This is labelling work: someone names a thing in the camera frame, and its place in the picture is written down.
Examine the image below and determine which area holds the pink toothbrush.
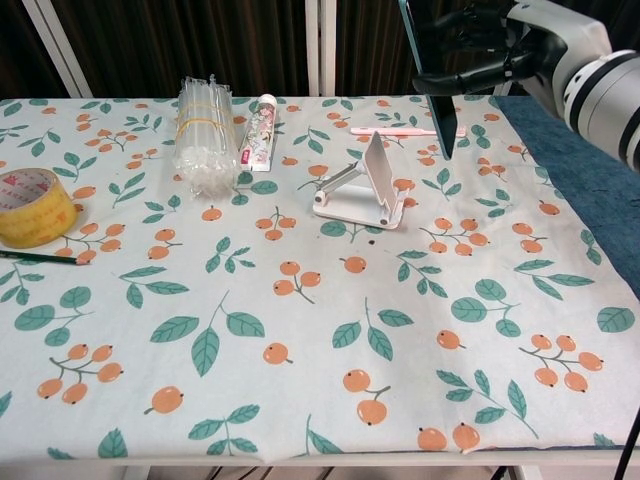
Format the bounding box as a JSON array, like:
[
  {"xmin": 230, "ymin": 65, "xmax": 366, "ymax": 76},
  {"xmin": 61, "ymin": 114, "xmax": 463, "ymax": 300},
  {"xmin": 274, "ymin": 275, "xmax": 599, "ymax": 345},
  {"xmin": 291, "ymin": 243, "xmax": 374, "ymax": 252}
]
[{"xmin": 349, "ymin": 124, "xmax": 468, "ymax": 137}]

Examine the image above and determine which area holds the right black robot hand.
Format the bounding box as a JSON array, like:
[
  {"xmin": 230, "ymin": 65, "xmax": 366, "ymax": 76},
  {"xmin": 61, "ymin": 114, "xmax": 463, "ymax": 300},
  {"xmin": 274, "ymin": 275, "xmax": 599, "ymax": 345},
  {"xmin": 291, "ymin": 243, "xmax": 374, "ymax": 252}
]
[{"xmin": 412, "ymin": 0, "xmax": 612, "ymax": 121}]

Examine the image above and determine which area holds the white folding phone stand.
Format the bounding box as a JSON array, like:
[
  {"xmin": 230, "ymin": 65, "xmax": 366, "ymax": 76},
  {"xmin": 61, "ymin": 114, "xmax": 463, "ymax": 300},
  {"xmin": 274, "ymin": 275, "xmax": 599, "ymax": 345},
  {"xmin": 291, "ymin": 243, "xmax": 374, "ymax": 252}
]
[{"xmin": 312, "ymin": 131, "xmax": 405, "ymax": 232}]

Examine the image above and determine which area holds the white folding screen frame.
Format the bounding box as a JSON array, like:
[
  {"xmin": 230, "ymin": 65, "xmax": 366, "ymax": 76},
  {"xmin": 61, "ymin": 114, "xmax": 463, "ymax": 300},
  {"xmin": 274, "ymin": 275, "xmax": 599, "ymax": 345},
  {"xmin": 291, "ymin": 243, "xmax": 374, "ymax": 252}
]
[{"xmin": 22, "ymin": 0, "xmax": 544, "ymax": 99}]

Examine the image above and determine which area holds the bundle of clear straws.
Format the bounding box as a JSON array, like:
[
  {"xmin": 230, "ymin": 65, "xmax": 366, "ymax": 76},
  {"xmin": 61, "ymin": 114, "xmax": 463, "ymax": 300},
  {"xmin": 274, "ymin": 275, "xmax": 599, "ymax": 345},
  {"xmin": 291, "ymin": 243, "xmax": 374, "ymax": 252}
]
[{"xmin": 172, "ymin": 73, "xmax": 240, "ymax": 197}]

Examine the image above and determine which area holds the fruit and leaf tablecloth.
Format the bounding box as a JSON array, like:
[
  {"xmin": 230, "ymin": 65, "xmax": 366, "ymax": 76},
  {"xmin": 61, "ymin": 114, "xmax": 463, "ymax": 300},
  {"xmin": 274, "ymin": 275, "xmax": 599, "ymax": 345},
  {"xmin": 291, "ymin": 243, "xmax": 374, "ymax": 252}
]
[{"xmin": 0, "ymin": 94, "xmax": 640, "ymax": 459}]

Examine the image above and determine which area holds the black smartphone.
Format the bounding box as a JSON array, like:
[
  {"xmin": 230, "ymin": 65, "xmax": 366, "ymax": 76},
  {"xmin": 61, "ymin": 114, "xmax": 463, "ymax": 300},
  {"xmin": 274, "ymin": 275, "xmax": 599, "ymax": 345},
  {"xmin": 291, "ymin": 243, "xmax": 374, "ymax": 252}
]
[{"xmin": 398, "ymin": 0, "xmax": 460, "ymax": 161}]

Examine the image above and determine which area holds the yellow packing tape roll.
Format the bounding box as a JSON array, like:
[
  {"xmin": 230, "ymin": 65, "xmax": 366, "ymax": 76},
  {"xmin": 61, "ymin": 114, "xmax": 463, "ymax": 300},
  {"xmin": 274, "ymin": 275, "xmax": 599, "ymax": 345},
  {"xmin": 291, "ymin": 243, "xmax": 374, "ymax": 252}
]
[{"xmin": 0, "ymin": 167, "xmax": 79, "ymax": 249}]

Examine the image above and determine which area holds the blue cloth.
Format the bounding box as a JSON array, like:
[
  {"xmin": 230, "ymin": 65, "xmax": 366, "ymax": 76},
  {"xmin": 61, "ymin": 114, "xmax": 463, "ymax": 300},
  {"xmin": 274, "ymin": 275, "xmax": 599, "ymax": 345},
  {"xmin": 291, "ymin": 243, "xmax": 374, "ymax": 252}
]
[{"xmin": 489, "ymin": 94, "xmax": 640, "ymax": 301}]

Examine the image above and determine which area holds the floral toothpaste tube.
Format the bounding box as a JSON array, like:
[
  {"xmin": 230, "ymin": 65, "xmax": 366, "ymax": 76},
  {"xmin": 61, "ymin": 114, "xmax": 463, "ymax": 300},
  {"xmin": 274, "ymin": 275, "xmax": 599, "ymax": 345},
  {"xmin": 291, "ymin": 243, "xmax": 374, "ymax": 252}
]
[{"xmin": 238, "ymin": 94, "xmax": 278, "ymax": 174}]

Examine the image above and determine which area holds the green pencil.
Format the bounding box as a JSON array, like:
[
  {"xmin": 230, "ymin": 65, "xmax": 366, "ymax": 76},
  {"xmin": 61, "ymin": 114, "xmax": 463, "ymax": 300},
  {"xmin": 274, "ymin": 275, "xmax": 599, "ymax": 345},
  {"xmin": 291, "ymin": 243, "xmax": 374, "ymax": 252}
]
[{"xmin": 0, "ymin": 249, "xmax": 84, "ymax": 266}]

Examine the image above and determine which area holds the black cable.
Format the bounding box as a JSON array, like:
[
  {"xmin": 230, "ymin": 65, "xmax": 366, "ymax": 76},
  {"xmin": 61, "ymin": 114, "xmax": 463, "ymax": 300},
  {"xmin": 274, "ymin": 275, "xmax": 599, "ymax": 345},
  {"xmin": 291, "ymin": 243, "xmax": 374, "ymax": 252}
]
[{"xmin": 613, "ymin": 434, "xmax": 640, "ymax": 480}]

